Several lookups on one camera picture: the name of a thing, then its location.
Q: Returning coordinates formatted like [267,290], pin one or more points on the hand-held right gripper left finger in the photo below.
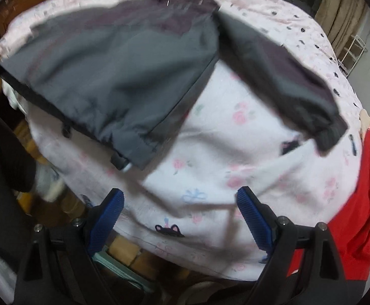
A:
[104,225]

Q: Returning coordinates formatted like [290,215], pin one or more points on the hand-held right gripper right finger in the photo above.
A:
[255,222]

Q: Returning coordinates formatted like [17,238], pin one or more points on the grey and purple jacket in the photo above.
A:
[108,70]

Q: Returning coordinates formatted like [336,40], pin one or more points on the pale green flat box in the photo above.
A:
[124,273]

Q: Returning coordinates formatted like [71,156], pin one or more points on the pink printed blanket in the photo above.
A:
[220,149]

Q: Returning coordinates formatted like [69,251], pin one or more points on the red garment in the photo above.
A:
[356,213]

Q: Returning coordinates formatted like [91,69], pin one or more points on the pale peach cloth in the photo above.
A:
[367,119]

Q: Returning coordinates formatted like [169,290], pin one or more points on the white shelf rack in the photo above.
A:
[361,45]

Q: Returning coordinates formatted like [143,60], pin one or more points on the beige curtain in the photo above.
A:
[337,12]

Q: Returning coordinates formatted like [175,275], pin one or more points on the dark wooden headboard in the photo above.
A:
[29,3]

